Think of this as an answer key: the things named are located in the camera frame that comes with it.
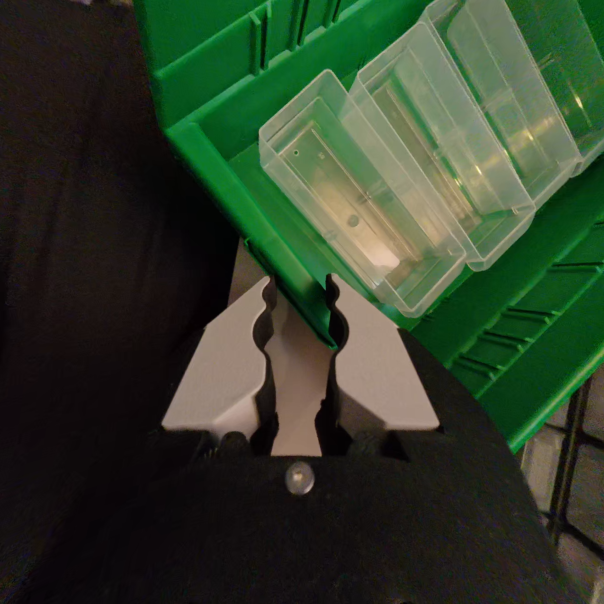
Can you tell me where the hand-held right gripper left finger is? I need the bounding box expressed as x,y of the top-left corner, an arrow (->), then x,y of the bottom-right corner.
162,276 -> 279,450

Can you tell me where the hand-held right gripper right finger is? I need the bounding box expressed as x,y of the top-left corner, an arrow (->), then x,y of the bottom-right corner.
315,273 -> 440,444

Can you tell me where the clear plastic drawer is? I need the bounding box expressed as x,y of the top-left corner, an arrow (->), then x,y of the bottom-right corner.
538,0 -> 604,166
425,0 -> 582,179
340,21 -> 536,273
259,69 -> 468,318

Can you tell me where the green plastic bin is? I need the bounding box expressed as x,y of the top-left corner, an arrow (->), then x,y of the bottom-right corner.
133,0 -> 604,454

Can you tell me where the person's black clothing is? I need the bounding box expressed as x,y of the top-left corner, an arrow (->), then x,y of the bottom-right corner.
0,0 -> 241,604

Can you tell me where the black metal leg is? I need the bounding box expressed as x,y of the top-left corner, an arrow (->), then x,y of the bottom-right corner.
550,377 -> 593,543

